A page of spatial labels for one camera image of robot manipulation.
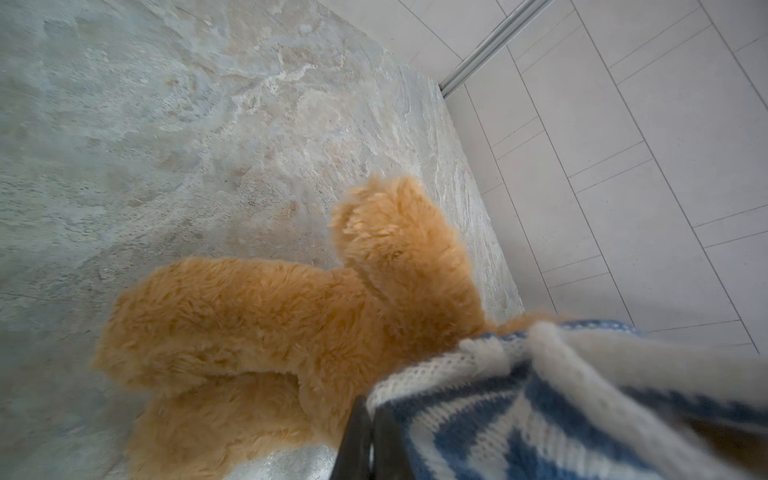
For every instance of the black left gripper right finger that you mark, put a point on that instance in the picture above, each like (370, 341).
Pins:
(390, 457)

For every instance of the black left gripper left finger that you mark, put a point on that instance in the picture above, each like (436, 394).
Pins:
(353, 460)

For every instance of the brown teddy bear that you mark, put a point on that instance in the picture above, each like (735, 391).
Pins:
(246, 357)

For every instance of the blue white striped sweater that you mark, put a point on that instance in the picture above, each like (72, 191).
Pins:
(588, 399)

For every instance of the aluminium right corner post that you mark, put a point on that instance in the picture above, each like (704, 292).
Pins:
(497, 39)

